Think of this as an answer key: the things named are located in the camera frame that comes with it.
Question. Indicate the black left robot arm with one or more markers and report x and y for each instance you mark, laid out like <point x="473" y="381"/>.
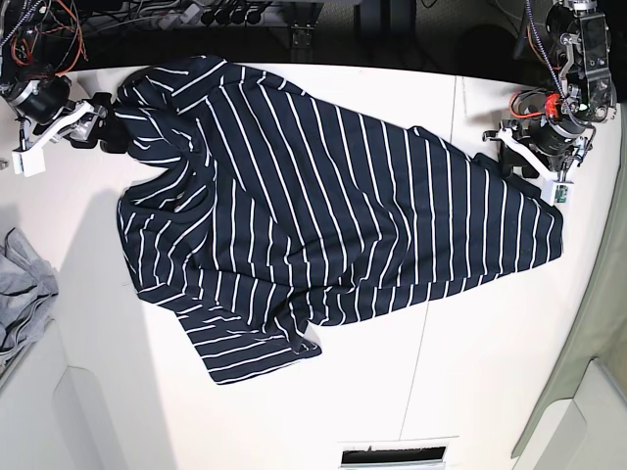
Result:
<point x="578" y="63"/>

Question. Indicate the navy white striped t-shirt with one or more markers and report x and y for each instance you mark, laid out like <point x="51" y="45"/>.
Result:
<point x="275" y="211"/>

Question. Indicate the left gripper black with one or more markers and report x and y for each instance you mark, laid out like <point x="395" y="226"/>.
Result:
<point x="557" y="143"/>

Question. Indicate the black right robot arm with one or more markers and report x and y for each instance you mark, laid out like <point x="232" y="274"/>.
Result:
<point x="41" y="42"/>

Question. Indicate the grey crumpled cloth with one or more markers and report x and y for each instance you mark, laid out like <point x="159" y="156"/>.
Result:
<point x="29" y="289"/>

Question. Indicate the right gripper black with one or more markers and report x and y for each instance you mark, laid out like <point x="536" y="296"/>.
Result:
<point x="43" y="100"/>

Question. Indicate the white power strip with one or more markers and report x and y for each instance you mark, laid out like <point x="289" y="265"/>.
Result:
<point x="173" y="18"/>

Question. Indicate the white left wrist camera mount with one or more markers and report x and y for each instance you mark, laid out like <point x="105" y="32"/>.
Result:
<point x="556" y="187"/>

